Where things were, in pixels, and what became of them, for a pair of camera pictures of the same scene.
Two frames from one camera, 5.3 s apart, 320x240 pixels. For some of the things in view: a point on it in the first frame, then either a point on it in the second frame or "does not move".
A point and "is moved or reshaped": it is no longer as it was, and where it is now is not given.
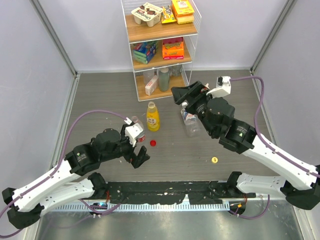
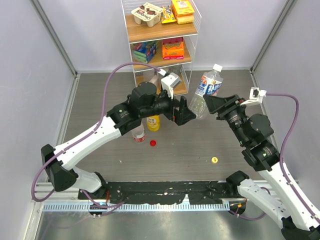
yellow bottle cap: (214, 159) does not move
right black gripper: (180, 94) to (218, 104)
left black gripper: (136, 160) to (182, 115)
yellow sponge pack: (183, 11) does not move
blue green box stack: (143, 52) does not move
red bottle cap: (152, 143) does not move
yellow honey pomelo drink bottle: (152, 117) does not move
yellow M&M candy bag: (167, 15) does not move
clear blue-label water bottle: (192, 121) is moved or reshaped
